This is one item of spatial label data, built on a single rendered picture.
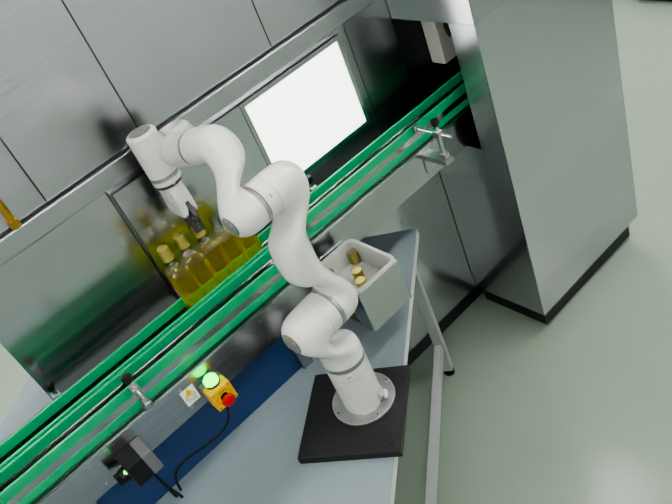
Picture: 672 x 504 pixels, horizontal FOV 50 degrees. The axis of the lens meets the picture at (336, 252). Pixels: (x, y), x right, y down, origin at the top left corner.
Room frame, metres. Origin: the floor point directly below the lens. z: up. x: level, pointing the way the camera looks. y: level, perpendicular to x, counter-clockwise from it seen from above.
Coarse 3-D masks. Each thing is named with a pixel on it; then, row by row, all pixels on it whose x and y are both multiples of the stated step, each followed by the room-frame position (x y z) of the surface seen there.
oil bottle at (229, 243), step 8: (216, 232) 1.84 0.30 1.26; (224, 232) 1.83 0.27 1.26; (216, 240) 1.83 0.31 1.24; (224, 240) 1.82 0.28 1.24; (232, 240) 1.83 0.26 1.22; (224, 248) 1.81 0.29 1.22; (232, 248) 1.82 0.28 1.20; (240, 248) 1.83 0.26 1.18; (232, 256) 1.82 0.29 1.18; (240, 256) 1.82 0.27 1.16; (232, 264) 1.81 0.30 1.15; (240, 264) 1.82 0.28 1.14
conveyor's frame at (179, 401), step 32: (448, 128) 2.20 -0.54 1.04; (416, 160) 2.12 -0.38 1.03; (384, 192) 2.04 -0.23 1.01; (352, 224) 1.97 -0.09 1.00; (320, 256) 1.90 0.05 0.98; (288, 288) 1.73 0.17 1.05; (256, 320) 1.67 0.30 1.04; (224, 352) 1.61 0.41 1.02; (256, 352) 1.64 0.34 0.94; (192, 384) 1.55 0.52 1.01; (160, 416) 1.50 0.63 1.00; (96, 448) 1.43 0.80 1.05; (64, 480) 1.37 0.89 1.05; (96, 480) 1.39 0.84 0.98
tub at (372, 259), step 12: (348, 240) 1.88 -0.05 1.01; (336, 252) 1.85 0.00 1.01; (360, 252) 1.84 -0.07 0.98; (372, 252) 1.78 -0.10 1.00; (384, 252) 1.74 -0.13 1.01; (324, 264) 1.82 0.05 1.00; (336, 264) 1.84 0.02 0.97; (348, 264) 1.85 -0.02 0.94; (360, 264) 1.83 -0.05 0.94; (372, 264) 1.80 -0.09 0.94; (384, 264) 1.74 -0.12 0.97; (348, 276) 1.80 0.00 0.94; (372, 276) 1.75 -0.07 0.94; (360, 288) 1.63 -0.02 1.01
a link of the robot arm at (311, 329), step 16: (304, 304) 1.44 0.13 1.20; (320, 304) 1.42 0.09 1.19; (288, 320) 1.41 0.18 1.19; (304, 320) 1.39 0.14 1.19; (320, 320) 1.39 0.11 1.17; (336, 320) 1.40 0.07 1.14; (288, 336) 1.38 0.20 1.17; (304, 336) 1.36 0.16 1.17; (320, 336) 1.36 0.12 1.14; (336, 336) 1.45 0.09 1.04; (352, 336) 1.45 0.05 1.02; (304, 352) 1.36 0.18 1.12; (320, 352) 1.35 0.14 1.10; (336, 352) 1.38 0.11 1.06; (352, 352) 1.40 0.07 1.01; (336, 368) 1.40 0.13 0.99; (352, 368) 1.39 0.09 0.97
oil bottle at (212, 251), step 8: (208, 240) 1.81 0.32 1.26; (200, 248) 1.80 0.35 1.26; (208, 248) 1.79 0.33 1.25; (216, 248) 1.80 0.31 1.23; (208, 256) 1.79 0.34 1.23; (216, 256) 1.80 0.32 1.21; (224, 256) 1.81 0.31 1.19; (216, 264) 1.79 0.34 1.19; (224, 264) 1.80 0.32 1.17; (216, 272) 1.79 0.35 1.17; (224, 272) 1.79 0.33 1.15; (232, 272) 1.80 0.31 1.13
